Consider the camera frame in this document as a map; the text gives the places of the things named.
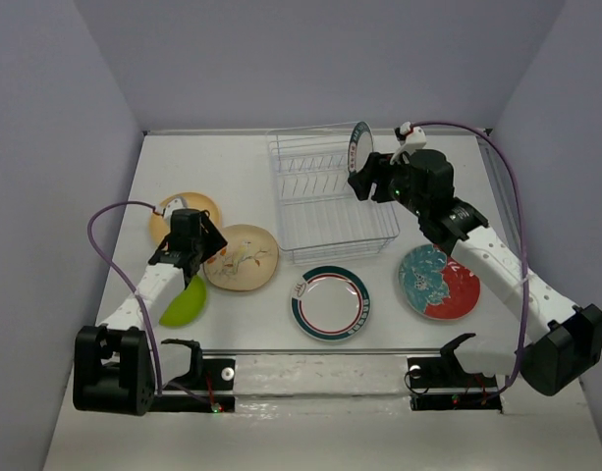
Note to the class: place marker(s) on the beige bird pattern plate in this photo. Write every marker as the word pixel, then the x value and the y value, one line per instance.
pixel 247 262

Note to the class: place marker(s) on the dark green lettered plate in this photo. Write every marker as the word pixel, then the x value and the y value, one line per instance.
pixel 360 146

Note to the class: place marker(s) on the white wire dish rack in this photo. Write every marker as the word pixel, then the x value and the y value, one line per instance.
pixel 319 218

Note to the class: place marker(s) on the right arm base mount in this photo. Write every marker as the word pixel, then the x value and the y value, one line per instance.
pixel 435 386

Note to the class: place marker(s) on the white plate green red rim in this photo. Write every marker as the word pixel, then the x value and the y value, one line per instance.
pixel 330 303

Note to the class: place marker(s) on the lime green plate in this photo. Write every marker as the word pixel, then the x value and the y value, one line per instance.
pixel 187 306

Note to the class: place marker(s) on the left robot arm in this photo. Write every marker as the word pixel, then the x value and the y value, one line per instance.
pixel 121 367

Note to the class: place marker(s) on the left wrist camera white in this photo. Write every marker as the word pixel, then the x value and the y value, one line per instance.
pixel 170 208

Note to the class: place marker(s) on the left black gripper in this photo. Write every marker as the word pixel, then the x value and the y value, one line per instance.
pixel 214 240

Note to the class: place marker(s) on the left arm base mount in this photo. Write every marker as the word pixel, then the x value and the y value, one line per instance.
pixel 212 391

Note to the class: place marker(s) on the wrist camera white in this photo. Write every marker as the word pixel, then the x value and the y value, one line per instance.
pixel 170 208
pixel 411 139

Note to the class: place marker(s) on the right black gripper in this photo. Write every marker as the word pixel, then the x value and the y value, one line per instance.
pixel 361 182

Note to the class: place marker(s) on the plain yellow plate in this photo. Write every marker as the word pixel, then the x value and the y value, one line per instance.
pixel 158 228

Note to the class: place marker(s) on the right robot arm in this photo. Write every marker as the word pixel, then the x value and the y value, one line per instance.
pixel 558 340

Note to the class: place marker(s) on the teal and red plate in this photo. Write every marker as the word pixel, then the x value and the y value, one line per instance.
pixel 436 286

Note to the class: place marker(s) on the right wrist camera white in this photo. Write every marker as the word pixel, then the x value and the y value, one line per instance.
pixel 411 139

